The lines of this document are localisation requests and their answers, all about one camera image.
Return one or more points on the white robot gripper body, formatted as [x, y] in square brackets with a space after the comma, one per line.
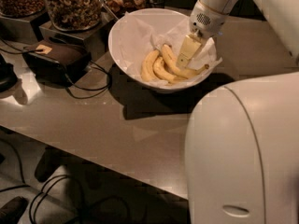
[206, 22]

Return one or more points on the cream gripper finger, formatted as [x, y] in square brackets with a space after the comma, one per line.
[191, 46]

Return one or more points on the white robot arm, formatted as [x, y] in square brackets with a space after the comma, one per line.
[242, 139]

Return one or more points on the white ceramic bowl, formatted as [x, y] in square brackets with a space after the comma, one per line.
[137, 33]

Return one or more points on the white paper bowl liner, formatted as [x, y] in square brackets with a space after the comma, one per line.
[145, 46]

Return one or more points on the right metal jar stand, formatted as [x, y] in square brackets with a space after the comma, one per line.
[94, 40]

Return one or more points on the metal jar stand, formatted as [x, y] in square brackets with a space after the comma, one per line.
[25, 30]
[94, 40]

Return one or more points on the glass jar of cashews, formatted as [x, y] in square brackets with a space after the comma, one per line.
[74, 15]

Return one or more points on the dark brown box device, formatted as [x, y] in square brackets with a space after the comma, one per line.
[57, 63]

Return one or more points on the left metal jar stand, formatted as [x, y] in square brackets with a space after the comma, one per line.
[25, 30]

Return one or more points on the glass jar of almonds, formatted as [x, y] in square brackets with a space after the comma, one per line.
[20, 8]

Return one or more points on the dark shoe under table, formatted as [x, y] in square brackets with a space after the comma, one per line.
[50, 161]

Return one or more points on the black round object left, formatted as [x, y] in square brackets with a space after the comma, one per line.
[8, 77]

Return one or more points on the dark shoe lower left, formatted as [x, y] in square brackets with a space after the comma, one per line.
[12, 211]

